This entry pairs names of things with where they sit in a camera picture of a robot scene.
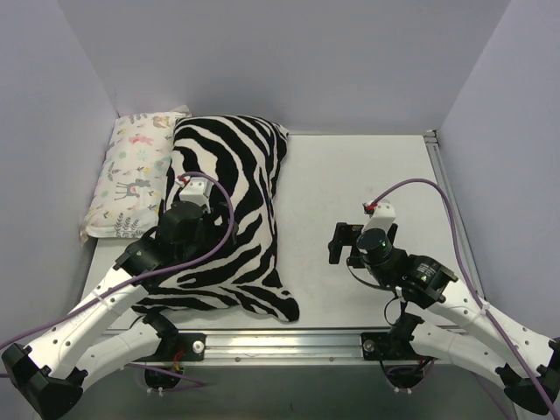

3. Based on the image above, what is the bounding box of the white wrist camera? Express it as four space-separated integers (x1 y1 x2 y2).
361 199 396 234
178 177 214 213

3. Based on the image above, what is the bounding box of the front aluminium rail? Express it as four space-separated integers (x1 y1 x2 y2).
141 328 420 367

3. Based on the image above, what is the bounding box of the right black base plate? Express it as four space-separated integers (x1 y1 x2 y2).
360 332 406 361

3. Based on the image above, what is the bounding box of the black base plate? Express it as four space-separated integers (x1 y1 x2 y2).
360 332 406 361
171 332 207 362

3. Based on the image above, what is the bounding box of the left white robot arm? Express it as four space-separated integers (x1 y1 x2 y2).
2 201 224 419

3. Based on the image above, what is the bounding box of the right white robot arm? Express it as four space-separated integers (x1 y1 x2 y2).
327 222 559 416

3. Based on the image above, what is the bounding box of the right side aluminium rail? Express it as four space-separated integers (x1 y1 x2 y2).
423 130 486 298

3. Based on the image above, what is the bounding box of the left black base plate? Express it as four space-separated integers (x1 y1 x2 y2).
171 332 207 362

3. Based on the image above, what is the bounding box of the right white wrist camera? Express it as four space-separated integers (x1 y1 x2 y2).
361 199 396 234

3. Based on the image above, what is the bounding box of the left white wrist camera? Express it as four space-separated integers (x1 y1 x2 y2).
178 177 214 213

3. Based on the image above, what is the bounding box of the floral deer print pillow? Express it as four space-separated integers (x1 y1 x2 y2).
80 105 192 242

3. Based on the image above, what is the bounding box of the zebra and grey pillowcase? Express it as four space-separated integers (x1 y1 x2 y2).
132 115 300 323

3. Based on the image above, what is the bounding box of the aluminium rail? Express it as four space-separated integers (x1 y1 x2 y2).
423 130 486 298
141 328 420 367

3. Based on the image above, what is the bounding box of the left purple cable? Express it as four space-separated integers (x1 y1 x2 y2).
0 171 235 382

